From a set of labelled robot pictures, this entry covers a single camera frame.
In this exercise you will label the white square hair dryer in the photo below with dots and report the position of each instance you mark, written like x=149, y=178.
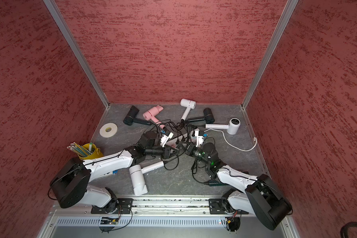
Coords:
x=189, y=105

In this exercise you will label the white round hair dryer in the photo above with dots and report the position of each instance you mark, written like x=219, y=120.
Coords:
x=231, y=128

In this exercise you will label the white power strip coloured sockets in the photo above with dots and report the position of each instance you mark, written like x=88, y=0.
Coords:
x=182, y=138

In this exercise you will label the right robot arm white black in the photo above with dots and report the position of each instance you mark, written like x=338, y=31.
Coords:
x=257, y=195

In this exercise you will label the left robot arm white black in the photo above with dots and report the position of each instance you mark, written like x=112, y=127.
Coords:
x=71, y=185

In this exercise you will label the dark green hair dryer back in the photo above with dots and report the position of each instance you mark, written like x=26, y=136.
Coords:
x=207, y=117

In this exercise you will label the aluminium front rail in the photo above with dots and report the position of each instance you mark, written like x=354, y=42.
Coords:
x=159, y=217

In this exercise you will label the white tape roll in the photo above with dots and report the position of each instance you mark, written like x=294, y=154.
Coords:
x=108, y=130

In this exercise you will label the pink hair dryer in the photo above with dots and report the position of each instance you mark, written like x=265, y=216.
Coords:
x=151, y=114

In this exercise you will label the bundle of pencils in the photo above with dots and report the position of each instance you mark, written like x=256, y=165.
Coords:
x=79, y=150

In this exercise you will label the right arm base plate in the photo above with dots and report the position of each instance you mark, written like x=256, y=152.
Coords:
x=220, y=206

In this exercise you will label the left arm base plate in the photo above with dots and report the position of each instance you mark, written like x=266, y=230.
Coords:
x=121, y=206

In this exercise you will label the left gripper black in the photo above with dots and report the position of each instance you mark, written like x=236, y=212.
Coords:
x=167, y=149

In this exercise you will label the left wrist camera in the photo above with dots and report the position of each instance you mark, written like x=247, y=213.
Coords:
x=166, y=136

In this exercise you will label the black hair dryer far left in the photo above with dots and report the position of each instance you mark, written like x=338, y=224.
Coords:
x=131, y=118

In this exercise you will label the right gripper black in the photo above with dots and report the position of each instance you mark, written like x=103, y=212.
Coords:
x=190, y=149

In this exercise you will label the white hair dryer front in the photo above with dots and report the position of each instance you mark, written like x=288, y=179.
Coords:
x=137, y=177

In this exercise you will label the yellow cup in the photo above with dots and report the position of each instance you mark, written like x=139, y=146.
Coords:
x=95, y=152

